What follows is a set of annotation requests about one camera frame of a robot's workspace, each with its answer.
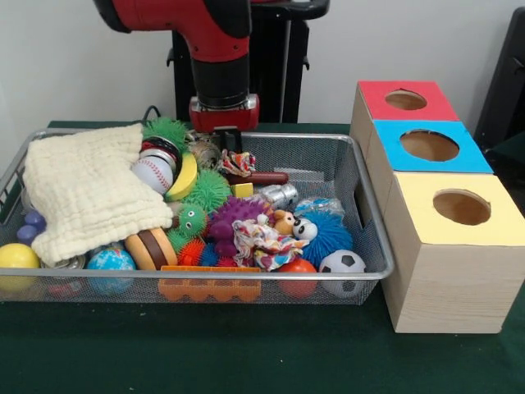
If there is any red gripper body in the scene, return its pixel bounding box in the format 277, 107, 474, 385
189, 94, 261, 133

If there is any colourful rope toy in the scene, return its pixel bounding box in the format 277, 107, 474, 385
219, 149, 258, 178

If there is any crushed drink can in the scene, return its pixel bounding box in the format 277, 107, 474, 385
186, 135, 222, 169

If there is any green puffer ball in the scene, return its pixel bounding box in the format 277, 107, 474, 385
141, 117, 190, 153

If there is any cream waffle cloth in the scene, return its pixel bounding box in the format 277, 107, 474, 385
22, 124, 175, 267

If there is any wooden box with three holes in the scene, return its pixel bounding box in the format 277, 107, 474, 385
349, 80, 525, 334

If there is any purple spiky toy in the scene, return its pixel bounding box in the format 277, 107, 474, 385
207, 195, 275, 258

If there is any white baseball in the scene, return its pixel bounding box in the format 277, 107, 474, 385
131, 158, 176, 194

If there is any crushed clear plastic bottle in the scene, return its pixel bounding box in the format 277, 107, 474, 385
294, 196, 345, 218

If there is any blue puffer ball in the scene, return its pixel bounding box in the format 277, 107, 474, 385
301, 211, 354, 268

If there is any toy hamburger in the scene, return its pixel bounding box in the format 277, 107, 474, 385
125, 227, 178, 271

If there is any soccer ball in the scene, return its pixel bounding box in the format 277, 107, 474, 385
318, 250, 367, 297

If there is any dark green table cloth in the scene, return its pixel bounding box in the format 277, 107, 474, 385
0, 120, 525, 394
484, 130, 525, 176

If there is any black chair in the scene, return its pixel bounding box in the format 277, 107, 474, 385
473, 7, 525, 143

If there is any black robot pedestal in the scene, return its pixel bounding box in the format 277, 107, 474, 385
171, 0, 331, 123

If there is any silver wire mesh bin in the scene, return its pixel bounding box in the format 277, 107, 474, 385
0, 127, 395, 307

